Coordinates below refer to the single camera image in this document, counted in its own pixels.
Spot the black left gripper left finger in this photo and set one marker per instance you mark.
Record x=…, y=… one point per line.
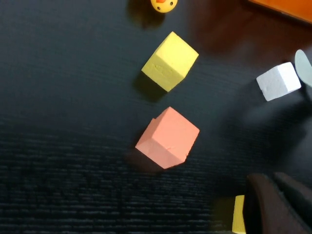
x=263, y=209

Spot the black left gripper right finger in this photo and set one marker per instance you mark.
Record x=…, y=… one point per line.
x=297, y=195

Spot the pale green plastic spoon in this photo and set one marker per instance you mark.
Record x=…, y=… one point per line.
x=303, y=65

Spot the orange plastic cutlery holder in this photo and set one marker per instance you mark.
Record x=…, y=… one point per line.
x=287, y=7

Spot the yellow foam cube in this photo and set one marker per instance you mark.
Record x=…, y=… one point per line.
x=170, y=61
x=238, y=214

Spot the white foam cube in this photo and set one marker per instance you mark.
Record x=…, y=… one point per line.
x=278, y=81

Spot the salmon pink foam cube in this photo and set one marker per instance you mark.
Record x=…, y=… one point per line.
x=168, y=139

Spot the yellow rubber duck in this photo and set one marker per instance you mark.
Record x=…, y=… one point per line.
x=164, y=6

